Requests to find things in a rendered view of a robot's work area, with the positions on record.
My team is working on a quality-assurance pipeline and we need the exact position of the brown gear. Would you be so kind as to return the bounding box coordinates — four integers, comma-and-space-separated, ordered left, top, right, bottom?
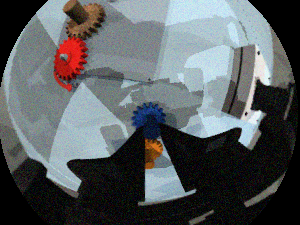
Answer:
62, 0, 106, 40

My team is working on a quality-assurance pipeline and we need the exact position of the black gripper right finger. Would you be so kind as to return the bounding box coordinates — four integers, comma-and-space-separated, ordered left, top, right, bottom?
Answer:
158, 121, 242, 193

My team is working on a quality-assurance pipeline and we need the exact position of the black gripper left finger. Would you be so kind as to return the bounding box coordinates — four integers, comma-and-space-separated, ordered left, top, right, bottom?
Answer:
66, 125, 146, 202

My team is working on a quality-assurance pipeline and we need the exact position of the orange gear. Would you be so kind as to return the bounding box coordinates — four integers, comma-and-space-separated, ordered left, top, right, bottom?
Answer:
145, 137, 163, 169

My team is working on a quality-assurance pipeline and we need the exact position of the dark blue gear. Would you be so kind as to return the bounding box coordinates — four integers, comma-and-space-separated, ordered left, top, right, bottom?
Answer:
131, 103, 166, 140

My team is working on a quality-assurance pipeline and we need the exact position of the red gear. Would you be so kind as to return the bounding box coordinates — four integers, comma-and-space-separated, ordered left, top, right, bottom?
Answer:
53, 36, 88, 81

